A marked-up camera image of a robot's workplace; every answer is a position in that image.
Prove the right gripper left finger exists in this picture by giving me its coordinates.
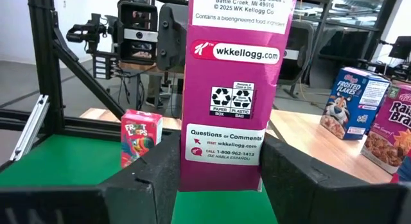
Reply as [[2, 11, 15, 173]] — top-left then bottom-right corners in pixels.
[[0, 130, 182, 224]]

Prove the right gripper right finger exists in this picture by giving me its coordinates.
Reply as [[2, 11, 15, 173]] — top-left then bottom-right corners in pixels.
[[259, 133, 411, 224]]

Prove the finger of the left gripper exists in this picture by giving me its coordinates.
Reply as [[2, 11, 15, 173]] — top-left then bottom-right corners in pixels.
[[156, 2, 189, 72], [276, 22, 315, 87]]

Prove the Raisin Bran cereal box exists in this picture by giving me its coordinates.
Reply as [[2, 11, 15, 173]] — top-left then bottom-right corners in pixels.
[[179, 0, 299, 193], [360, 83, 411, 175]]

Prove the Frosted Flakes cereal box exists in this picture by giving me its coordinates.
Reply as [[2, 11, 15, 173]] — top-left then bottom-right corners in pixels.
[[319, 67, 392, 141]]

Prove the wooden desk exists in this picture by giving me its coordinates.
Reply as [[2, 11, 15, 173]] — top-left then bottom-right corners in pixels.
[[118, 62, 186, 76]]

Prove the black glass-front shelving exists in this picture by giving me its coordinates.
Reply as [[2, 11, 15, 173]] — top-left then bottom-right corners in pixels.
[[295, 0, 402, 69]]

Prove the black hub with white labels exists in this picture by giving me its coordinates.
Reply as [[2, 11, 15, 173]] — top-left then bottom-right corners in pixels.
[[92, 52, 120, 81]]

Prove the black monitor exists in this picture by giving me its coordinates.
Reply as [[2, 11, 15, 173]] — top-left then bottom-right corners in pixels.
[[388, 36, 411, 60]]

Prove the silver aluminium bar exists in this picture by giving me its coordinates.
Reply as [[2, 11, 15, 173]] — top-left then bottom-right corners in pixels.
[[9, 94, 51, 162]]

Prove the black clamp mount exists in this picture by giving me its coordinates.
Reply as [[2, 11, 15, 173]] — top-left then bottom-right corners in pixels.
[[66, 12, 109, 55]]

